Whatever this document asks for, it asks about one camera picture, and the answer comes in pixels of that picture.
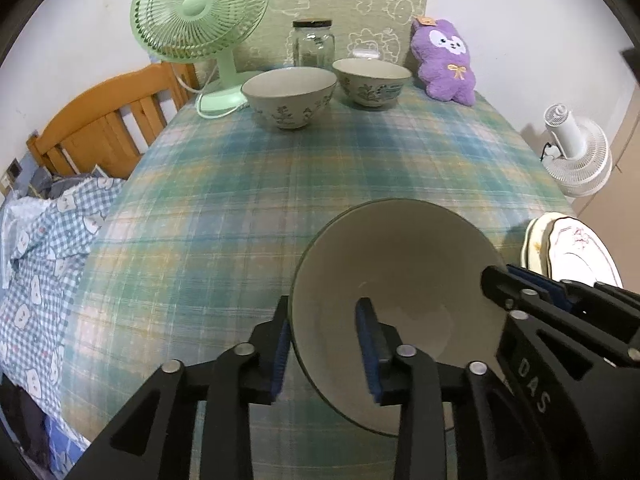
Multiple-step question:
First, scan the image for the green desk fan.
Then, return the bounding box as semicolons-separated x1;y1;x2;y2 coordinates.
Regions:
130;0;271;120

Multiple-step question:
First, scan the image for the dark cloth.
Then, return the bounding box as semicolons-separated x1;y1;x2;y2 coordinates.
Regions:
0;370;51;466

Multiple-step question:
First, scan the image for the wall socket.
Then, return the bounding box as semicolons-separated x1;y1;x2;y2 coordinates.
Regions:
2;157;23;196

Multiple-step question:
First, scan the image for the wooden bed headboard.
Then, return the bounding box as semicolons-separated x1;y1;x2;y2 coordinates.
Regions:
26;62;201;181

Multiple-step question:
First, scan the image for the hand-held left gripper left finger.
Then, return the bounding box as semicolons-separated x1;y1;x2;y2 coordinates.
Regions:
65;296;292;480

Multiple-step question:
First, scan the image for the grey-blue cloth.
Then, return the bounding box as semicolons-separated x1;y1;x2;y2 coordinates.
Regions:
25;167;108;198

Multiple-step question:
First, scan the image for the white fan cable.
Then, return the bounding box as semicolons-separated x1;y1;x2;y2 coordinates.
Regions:
170;62;251;111

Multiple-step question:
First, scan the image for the white plate with red print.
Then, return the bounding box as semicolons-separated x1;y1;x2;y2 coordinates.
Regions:
545;216;625;288

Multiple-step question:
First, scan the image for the white standing fan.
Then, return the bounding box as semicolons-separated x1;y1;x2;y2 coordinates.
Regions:
542;102;613;198

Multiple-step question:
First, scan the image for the green printed wall cloth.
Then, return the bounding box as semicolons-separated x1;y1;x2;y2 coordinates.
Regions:
232;0;432;73

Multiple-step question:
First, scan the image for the plaid tablecloth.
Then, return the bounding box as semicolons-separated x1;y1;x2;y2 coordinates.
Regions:
60;67;576;480

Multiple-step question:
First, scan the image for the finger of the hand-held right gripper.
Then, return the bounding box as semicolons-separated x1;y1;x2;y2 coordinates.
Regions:
481;265;640;480
507;264;640;346

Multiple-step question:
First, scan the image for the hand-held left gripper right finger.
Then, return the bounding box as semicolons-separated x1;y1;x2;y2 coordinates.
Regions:
355;298;531;480

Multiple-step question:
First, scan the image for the glass jar with black lid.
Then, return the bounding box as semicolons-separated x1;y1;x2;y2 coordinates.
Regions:
292;19;336;68

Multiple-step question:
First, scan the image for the grey-green floral bowl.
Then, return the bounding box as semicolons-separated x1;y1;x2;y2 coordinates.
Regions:
331;57;412;108
289;198;511;438
241;66;337;131

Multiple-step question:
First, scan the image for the purple plush toy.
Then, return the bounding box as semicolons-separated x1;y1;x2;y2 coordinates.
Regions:
411;16;477;107

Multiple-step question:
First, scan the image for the blue checked blanket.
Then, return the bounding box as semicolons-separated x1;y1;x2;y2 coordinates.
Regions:
0;175;126;471

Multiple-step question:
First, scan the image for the yellow floral plate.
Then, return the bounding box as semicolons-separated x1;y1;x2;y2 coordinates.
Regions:
520;212;576;278

